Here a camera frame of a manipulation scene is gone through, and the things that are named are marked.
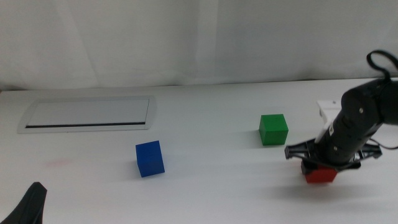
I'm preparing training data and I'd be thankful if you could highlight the red cube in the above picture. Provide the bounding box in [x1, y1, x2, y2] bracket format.
[304, 166, 338, 184]

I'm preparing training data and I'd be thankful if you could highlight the green cube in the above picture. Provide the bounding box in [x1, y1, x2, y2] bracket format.
[258, 113, 289, 146]

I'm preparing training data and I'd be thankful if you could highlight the blue cube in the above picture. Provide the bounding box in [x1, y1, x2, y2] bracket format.
[135, 140, 166, 179]

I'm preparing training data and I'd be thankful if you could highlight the white curtain backdrop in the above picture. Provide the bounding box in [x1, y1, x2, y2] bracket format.
[0, 0, 398, 91]

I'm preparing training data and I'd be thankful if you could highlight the silver table cable hatch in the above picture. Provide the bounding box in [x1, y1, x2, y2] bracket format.
[17, 95, 158, 134]

